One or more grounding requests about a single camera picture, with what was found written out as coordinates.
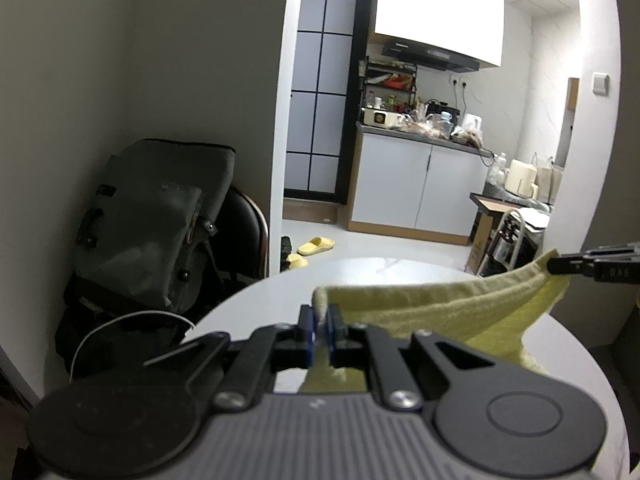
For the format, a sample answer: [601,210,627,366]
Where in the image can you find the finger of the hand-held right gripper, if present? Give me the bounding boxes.
[582,242,640,260]
[547,254,640,286]

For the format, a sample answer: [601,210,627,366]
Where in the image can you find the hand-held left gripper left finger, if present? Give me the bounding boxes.
[144,305,319,409]

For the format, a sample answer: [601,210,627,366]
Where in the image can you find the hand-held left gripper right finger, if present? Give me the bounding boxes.
[324,305,546,411]

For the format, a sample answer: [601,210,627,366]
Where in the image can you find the yellow towel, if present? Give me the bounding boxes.
[299,248,571,397]

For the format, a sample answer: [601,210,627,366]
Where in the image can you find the dark glass bottle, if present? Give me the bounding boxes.
[492,217,516,264]

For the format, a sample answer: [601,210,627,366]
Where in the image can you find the white shopping bag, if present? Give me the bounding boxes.
[537,157,564,204]

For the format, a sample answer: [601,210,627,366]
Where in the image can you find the wooden framed board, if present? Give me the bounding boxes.
[469,192,522,216]

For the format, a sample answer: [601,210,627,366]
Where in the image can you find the clear plastic bottles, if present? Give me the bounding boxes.
[487,152,509,184]

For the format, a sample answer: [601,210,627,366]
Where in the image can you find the black chair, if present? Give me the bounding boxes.
[214,186,270,282]

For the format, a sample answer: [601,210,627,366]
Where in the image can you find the white kitchen base cabinet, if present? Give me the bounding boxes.
[347,121,494,246]

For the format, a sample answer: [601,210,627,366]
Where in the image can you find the black bag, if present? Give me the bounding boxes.
[54,272,243,378]

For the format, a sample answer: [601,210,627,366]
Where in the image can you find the grey backpack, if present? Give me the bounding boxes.
[74,138,237,311]

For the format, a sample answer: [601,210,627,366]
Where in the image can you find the black countertop appliance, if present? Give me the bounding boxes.
[425,98,461,116]

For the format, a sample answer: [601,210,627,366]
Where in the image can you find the cream countertop appliance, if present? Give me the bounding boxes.
[363,107,404,129]

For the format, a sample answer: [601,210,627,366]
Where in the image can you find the black framed glass door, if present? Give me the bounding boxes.
[283,0,374,206]

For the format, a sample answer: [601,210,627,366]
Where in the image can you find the black range hood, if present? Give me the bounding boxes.
[382,39,481,73]

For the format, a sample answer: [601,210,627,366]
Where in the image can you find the black spice rack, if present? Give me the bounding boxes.
[364,57,419,111]

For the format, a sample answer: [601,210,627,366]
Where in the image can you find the white cable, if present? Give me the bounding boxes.
[70,311,197,387]

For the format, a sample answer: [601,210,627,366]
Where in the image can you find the white wall cabinet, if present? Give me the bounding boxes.
[374,0,505,68]

